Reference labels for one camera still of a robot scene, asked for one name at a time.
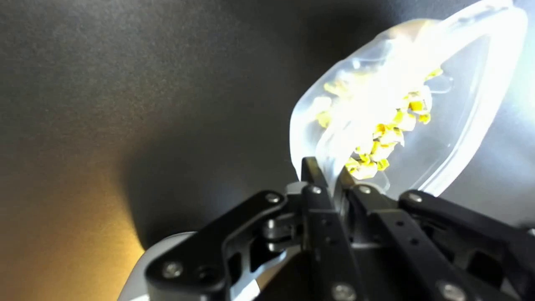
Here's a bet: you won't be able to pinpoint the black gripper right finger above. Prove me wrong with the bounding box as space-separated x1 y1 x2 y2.
335 166 535 301

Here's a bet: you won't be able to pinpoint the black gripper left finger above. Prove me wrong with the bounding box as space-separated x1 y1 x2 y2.
143 156 364 301

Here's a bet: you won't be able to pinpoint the yellow food pieces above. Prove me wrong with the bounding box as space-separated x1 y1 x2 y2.
312 66 447 183

